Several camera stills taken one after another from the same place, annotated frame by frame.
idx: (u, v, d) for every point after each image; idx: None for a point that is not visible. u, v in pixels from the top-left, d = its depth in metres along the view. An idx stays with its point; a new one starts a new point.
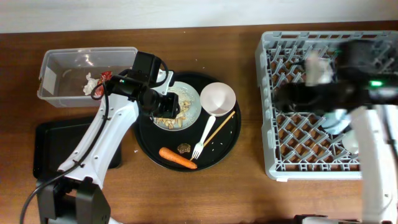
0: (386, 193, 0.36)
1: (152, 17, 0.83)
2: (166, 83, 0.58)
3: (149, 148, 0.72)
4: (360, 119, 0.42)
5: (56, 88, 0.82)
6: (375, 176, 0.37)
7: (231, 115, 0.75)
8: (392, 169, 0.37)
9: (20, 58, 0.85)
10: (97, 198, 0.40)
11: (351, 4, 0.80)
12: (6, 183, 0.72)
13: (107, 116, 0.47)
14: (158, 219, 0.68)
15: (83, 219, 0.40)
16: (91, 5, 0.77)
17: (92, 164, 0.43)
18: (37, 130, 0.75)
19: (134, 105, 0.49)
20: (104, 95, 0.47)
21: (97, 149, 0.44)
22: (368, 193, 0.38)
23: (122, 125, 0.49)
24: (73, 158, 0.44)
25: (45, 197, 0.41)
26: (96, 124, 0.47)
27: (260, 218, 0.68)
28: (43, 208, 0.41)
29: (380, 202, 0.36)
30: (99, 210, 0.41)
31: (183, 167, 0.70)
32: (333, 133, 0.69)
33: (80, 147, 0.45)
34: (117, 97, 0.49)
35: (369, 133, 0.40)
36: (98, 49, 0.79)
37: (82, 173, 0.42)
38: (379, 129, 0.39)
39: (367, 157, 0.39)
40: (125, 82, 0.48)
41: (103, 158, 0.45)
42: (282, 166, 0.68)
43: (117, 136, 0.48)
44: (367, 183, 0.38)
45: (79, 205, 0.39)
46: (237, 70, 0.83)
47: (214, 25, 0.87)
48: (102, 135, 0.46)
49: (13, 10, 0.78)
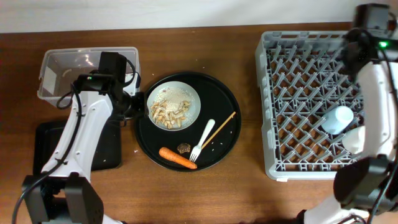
0: (384, 132, 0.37)
1: (152, 17, 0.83)
2: (133, 83, 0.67)
3: (149, 148, 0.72)
4: (364, 74, 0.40)
5: (55, 87, 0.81)
6: (379, 129, 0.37)
7: (231, 116, 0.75)
8: (393, 115, 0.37)
9: (19, 58, 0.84)
10: (87, 190, 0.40)
11: (351, 4, 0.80)
12: (5, 183, 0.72)
13: (81, 113, 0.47)
14: (158, 219, 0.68)
15: (76, 214, 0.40)
16: (91, 5, 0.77)
17: (74, 160, 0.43)
18: (37, 130, 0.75)
19: (107, 99, 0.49)
20: (75, 94, 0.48)
21: (77, 144, 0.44)
22: (369, 143, 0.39)
23: (99, 120, 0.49)
24: (55, 157, 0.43)
25: (34, 201, 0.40)
26: (72, 122, 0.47)
27: (260, 218, 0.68)
28: (34, 211, 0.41)
29: (378, 140, 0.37)
30: (91, 203, 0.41)
31: (183, 167, 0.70)
32: (333, 133, 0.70)
33: (60, 147, 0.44)
34: (87, 93, 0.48)
35: (369, 83, 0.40)
36: (99, 49, 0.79)
37: (67, 170, 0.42)
38: (384, 81, 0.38)
39: (369, 105, 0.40)
40: (92, 79, 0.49)
41: (85, 153, 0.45)
42: (281, 166, 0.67)
43: (96, 129, 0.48)
44: (370, 134, 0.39)
45: (70, 200, 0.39)
46: (237, 70, 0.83)
47: (214, 25, 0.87)
48: (81, 130, 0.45)
49: (13, 10, 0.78)
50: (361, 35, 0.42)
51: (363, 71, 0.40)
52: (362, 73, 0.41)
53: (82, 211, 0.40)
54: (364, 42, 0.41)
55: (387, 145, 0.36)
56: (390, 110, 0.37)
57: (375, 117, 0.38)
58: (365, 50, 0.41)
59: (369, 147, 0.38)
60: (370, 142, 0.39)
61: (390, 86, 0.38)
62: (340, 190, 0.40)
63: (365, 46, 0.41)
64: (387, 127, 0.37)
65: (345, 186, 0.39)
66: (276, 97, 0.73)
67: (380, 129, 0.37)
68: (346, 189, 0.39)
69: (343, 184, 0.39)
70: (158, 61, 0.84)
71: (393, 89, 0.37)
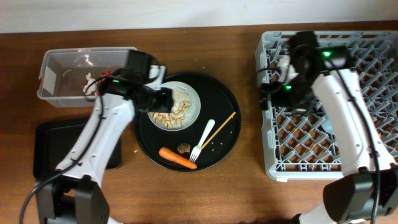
0: (357, 143, 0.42)
1: (152, 17, 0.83)
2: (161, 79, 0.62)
3: (149, 149, 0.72)
4: (319, 88, 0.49)
5: (56, 87, 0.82)
6: (346, 127, 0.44)
7: (231, 116, 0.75)
8: (356, 117, 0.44)
9: (19, 58, 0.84)
10: (97, 195, 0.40)
11: (351, 5, 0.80)
12: (5, 183, 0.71)
13: (102, 116, 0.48)
14: (158, 219, 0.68)
15: (83, 218, 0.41)
16: (91, 5, 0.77)
17: (89, 162, 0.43)
18: (37, 130, 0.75)
19: (129, 104, 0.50)
20: (99, 96, 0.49)
21: (94, 147, 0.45)
22: (341, 137, 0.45)
23: (120, 124, 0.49)
24: (71, 157, 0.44)
25: (45, 198, 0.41)
26: (92, 123, 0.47)
27: (260, 218, 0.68)
28: (43, 206, 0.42)
29: (351, 147, 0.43)
30: (99, 208, 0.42)
31: (183, 167, 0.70)
32: (333, 133, 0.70)
33: (77, 146, 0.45)
34: (113, 97, 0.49)
35: (326, 95, 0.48)
36: (98, 49, 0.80)
37: (81, 172, 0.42)
38: (340, 91, 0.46)
39: (333, 114, 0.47)
40: (118, 83, 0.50)
41: (102, 156, 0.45)
42: (282, 166, 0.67)
43: (115, 134, 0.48)
44: (339, 132, 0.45)
45: (78, 203, 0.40)
46: (237, 70, 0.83)
47: (214, 25, 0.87)
48: (100, 134, 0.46)
49: (13, 10, 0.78)
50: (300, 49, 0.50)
51: (319, 87, 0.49)
52: (315, 80, 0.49)
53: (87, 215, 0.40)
54: (308, 54, 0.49)
55: (364, 155, 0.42)
56: (354, 118, 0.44)
57: (340, 117, 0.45)
58: (311, 62, 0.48)
59: (348, 162, 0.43)
60: (342, 140, 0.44)
61: (346, 95, 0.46)
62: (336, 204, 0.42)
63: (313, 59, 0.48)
64: (356, 130, 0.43)
65: (339, 199, 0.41)
66: None
67: (348, 128, 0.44)
68: (341, 201, 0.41)
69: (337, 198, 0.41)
70: (158, 61, 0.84)
71: (350, 98, 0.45)
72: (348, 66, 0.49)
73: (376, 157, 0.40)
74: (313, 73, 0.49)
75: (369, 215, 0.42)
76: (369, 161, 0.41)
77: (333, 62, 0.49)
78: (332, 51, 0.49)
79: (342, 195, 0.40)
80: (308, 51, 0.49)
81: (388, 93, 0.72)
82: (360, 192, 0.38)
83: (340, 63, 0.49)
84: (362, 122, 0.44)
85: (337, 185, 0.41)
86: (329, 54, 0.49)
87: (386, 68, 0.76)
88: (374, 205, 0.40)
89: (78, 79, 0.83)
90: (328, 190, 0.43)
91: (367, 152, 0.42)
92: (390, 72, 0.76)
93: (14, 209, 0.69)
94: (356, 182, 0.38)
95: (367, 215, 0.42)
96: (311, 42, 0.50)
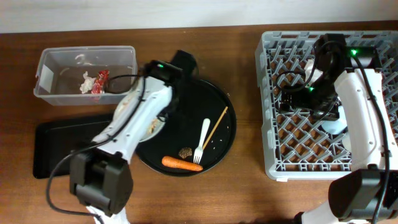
0: (370, 140, 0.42)
1: (152, 17, 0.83)
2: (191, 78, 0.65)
3: (150, 158, 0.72)
4: (342, 83, 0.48)
5: (52, 86, 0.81)
6: (362, 125, 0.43)
7: (224, 111, 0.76)
8: (373, 116, 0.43)
9: (19, 58, 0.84)
10: (124, 172, 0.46)
11: (351, 5, 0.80)
12: (4, 184, 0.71)
13: (142, 98, 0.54)
14: (157, 219, 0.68)
15: (107, 189, 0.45)
16: (91, 5, 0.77)
17: (121, 142, 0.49)
18: (37, 130, 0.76)
19: (167, 91, 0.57)
20: (142, 81, 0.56)
21: (131, 126, 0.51)
22: (355, 135, 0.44)
23: (154, 109, 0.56)
24: (107, 133, 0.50)
25: (79, 163, 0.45)
26: (133, 103, 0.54)
27: (260, 218, 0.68)
28: (75, 173, 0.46)
29: (365, 144, 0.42)
30: (122, 186, 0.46)
31: (188, 171, 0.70)
32: (333, 133, 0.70)
33: (114, 124, 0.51)
34: (153, 82, 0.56)
35: (347, 93, 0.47)
36: (96, 48, 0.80)
37: (113, 147, 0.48)
38: (361, 89, 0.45)
39: (349, 111, 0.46)
40: (162, 68, 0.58)
41: (133, 138, 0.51)
42: (281, 166, 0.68)
43: (147, 118, 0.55)
44: (354, 129, 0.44)
45: (107, 178, 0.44)
46: (237, 70, 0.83)
47: (214, 25, 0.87)
48: (138, 116, 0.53)
49: (13, 10, 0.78)
50: (326, 48, 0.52)
51: (339, 83, 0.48)
52: (339, 76, 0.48)
53: (114, 190, 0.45)
54: (335, 51, 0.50)
55: (375, 153, 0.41)
56: (372, 117, 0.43)
57: (356, 115, 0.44)
58: (337, 60, 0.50)
59: (359, 158, 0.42)
60: (356, 137, 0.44)
61: (366, 93, 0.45)
62: (342, 198, 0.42)
63: (339, 56, 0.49)
64: (371, 129, 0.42)
65: (346, 193, 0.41)
66: (276, 97, 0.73)
67: (364, 126, 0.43)
68: (347, 195, 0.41)
69: (344, 191, 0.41)
70: None
71: (370, 96, 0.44)
72: (373, 68, 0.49)
73: (388, 157, 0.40)
74: (337, 70, 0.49)
75: (370, 214, 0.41)
76: (379, 160, 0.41)
77: (360, 61, 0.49)
78: (359, 50, 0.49)
79: (349, 188, 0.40)
80: (335, 48, 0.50)
81: (388, 93, 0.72)
82: (368, 187, 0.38)
83: (365, 63, 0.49)
84: (378, 122, 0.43)
85: (345, 179, 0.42)
86: (356, 53, 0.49)
87: (386, 68, 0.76)
88: (378, 205, 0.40)
89: (75, 78, 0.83)
90: (336, 186, 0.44)
91: (379, 152, 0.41)
92: (390, 72, 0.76)
93: (13, 209, 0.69)
94: (364, 176, 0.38)
95: (369, 214, 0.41)
96: (339, 41, 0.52)
